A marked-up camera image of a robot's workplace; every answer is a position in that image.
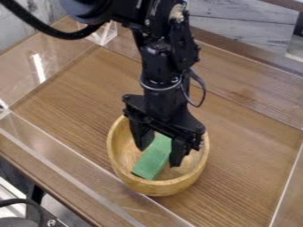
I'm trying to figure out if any brown wooden bowl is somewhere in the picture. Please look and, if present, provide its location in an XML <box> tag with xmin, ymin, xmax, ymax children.
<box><xmin>107</xmin><ymin>116</ymin><xmax>210</xmax><ymax>197</ymax></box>

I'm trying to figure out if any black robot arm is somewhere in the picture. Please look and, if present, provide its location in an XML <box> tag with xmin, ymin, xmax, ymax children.
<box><xmin>60</xmin><ymin>0</ymin><xmax>206</xmax><ymax>167</ymax></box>

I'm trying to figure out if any clear acrylic tray enclosure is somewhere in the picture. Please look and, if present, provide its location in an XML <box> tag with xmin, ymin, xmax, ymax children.
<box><xmin>0</xmin><ymin>30</ymin><xmax>303</xmax><ymax>227</ymax></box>

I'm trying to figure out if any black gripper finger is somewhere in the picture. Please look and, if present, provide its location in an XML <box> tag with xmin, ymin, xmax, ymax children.
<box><xmin>170</xmin><ymin>134</ymin><xmax>205</xmax><ymax>168</ymax></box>
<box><xmin>130</xmin><ymin>119</ymin><xmax>155</xmax><ymax>151</ymax></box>

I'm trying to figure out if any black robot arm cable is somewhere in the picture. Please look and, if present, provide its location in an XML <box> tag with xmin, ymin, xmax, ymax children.
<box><xmin>0</xmin><ymin>0</ymin><xmax>106</xmax><ymax>41</ymax></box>

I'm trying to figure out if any black metal table bracket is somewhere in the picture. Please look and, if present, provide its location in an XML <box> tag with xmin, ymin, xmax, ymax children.
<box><xmin>27</xmin><ymin>184</ymin><xmax>67</xmax><ymax>227</ymax></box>

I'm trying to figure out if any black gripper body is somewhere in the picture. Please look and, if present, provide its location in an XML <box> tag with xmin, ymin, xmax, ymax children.
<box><xmin>122</xmin><ymin>75</ymin><xmax>206</xmax><ymax>139</ymax></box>

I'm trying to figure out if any green rectangular block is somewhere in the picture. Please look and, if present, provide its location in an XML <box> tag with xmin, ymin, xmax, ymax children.
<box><xmin>131</xmin><ymin>134</ymin><xmax>173</xmax><ymax>180</ymax></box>

